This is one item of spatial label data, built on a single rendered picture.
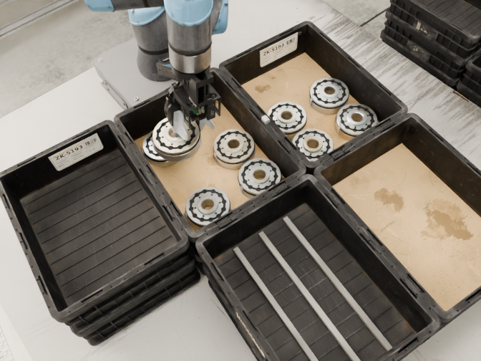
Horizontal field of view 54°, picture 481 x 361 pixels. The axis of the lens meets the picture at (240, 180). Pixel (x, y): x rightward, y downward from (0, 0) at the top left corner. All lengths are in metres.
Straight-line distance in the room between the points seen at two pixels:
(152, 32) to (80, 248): 0.59
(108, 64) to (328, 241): 0.85
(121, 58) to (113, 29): 1.43
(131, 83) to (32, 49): 1.61
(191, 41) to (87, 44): 2.11
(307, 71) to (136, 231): 0.65
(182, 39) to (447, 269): 0.72
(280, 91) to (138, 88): 0.41
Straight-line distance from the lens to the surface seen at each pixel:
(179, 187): 1.17
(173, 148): 1.02
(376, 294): 1.06
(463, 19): 2.20
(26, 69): 2.91
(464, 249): 1.15
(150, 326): 1.18
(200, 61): 0.85
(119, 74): 1.48
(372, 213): 1.14
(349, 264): 1.07
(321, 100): 1.28
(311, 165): 1.06
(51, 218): 1.22
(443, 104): 1.56
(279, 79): 1.36
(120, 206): 1.18
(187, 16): 0.79
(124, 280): 0.98
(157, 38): 1.35
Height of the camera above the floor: 1.81
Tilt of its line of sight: 58 degrees down
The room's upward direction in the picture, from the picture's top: 6 degrees counter-clockwise
